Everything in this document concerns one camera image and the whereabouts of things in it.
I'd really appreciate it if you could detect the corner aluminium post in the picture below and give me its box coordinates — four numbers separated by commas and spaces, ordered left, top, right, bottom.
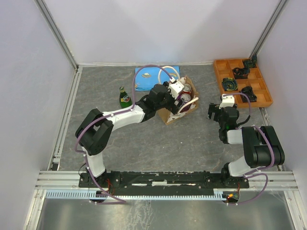
34, 0, 79, 69
249, 0, 288, 58

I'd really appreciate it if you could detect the rolled dark sock front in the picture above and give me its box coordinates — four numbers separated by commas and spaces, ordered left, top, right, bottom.
240, 86, 257, 102

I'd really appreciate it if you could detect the purple cable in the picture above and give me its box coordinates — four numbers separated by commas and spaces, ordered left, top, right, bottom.
75, 65, 177, 205
222, 92, 275, 206

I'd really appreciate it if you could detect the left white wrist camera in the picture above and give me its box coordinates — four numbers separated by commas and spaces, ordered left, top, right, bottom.
167, 77, 184, 99

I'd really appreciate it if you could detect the right corner aluminium post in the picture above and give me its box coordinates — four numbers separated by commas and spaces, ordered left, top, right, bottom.
249, 0, 288, 58

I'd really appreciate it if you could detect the light blue cable duct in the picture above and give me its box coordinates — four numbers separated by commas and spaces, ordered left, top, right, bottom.
45, 189, 226, 201

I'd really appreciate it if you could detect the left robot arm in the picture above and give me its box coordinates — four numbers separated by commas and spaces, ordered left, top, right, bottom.
75, 80, 184, 187

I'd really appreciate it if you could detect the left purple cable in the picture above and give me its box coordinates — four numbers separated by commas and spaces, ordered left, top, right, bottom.
75, 65, 177, 205

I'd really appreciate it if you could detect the rolled blue yellow sock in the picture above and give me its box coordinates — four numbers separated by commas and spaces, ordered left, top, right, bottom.
222, 78, 238, 92

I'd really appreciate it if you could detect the rolled black sock middle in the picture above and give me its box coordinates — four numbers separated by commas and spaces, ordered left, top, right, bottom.
232, 67, 250, 80

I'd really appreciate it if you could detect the orange wooden compartment tray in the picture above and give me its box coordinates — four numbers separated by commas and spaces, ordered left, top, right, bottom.
213, 58, 273, 108

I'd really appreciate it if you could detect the aluminium frame rail front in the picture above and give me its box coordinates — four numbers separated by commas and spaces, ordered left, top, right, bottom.
36, 171, 298, 191

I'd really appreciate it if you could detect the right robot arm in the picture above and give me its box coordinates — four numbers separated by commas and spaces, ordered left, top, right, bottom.
208, 103, 285, 187

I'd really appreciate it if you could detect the rolled sock top corner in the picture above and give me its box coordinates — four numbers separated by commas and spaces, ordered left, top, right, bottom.
242, 54, 258, 69

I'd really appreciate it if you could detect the red coke can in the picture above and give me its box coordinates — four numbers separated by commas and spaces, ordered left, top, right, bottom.
182, 83, 192, 95

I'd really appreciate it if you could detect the purple fanta can right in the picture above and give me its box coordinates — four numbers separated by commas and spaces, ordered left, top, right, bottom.
180, 93, 191, 107

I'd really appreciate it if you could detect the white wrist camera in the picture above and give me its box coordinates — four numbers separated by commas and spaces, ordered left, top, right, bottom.
219, 94, 235, 109
167, 77, 184, 99

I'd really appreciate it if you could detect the blue printed folded cloth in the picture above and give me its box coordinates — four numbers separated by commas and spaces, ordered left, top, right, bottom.
135, 67, 169, 91

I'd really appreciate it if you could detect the left corner aluminium post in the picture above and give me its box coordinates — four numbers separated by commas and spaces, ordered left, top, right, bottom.
34, 0, 79, 69

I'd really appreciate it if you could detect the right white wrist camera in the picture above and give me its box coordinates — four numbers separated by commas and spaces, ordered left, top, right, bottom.
219, 94, 235, 109

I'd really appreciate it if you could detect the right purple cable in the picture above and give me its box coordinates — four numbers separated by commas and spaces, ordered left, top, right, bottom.
222, 92, 275, 206

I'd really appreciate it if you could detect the green glass perrier bottle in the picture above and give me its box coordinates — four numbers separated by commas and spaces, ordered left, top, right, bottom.
119, 86, 132, 108

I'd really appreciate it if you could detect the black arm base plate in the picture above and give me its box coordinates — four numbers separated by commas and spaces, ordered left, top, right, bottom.
95, 171, 249, 196

